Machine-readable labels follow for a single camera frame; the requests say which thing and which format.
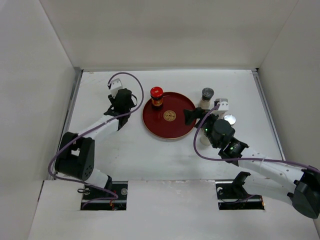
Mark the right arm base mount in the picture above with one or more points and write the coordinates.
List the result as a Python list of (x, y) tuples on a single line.
[(232, 196)]

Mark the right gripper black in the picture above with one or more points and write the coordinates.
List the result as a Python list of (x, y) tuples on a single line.
[(190, 115)]

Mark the red round tray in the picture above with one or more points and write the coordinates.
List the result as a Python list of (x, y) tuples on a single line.
[(168, 122)]

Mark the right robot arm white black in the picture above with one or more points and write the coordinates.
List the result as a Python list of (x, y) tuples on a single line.
[(290, 182)]

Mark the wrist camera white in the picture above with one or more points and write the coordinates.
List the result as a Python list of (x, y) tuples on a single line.
[(114, 86), (221, 104)]

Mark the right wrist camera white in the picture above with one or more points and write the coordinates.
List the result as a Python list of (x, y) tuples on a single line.
[(221, 104)]

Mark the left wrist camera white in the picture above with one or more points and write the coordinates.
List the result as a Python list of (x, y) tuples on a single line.
[(114, 86)]

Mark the red lid sauce jar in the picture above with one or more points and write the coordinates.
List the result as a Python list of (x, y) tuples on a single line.
[(156, 94)]

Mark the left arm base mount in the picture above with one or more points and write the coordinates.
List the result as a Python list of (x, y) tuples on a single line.
[(93, 199)]

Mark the silver lid blue label bottle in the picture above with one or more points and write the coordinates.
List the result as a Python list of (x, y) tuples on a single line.
[(231, 119)]

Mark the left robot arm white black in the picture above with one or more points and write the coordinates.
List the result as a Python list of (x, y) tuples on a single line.
[(77, 160)]

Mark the black cap white bottle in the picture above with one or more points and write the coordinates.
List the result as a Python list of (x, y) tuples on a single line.
[(204, 140)]

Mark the grey lid white shaker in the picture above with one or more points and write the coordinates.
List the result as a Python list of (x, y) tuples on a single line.
[(206, 96)]

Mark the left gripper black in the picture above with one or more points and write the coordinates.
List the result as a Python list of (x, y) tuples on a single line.
[(113, 100)]

